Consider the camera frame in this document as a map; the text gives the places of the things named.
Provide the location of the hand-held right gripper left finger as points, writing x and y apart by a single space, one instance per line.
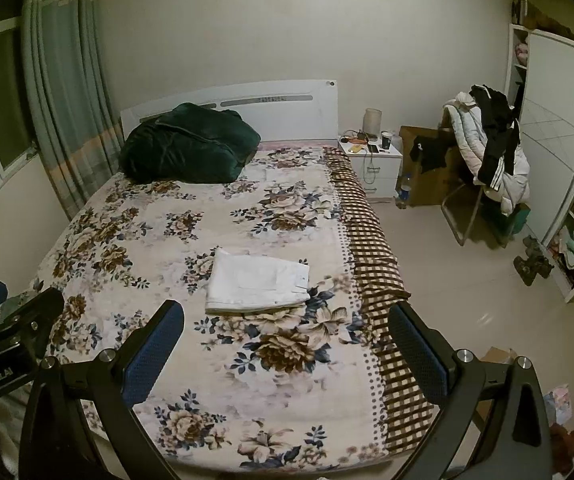
153 355

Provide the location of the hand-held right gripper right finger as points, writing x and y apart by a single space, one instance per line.
419 360

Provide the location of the white pants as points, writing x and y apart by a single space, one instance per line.
252 280

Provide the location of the open cardboard box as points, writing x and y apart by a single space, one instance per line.
498 356

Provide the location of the brown checked bed sheet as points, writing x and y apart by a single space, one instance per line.
382 280

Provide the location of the floral bedspread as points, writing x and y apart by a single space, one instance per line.
142 240

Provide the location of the dark shoe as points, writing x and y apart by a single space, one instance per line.
541 257
524 271

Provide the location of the pink patterned bag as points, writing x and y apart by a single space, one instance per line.
558 405

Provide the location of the plastic water bottle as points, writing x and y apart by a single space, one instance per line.
404 191

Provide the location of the large brown cardboard box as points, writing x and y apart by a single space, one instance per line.
429 187

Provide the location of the teal storage box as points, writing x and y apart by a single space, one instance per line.
519 219

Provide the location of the white nightstand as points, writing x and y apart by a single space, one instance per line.
379 175

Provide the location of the black garment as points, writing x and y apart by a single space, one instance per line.
434 152

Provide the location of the dark green duvet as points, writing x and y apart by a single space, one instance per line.
187 145

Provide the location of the black phone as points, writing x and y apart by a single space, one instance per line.
373 149

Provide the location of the dark mug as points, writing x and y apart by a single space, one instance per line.
386 140

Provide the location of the grey-green curtain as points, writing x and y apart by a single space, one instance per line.
62 85

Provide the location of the white puffer jacket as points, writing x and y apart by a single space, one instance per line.
467 130

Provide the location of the small table lamp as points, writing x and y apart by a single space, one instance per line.
372 121

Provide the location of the black striped track clothes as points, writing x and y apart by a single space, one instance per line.
497 120

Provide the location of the white wardrobe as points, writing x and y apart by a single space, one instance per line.
552 135

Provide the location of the white bed headboard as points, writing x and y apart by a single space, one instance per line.
292 115

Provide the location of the pink folded item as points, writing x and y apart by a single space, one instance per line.
521 52

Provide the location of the metal frame chair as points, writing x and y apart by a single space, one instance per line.
459 215

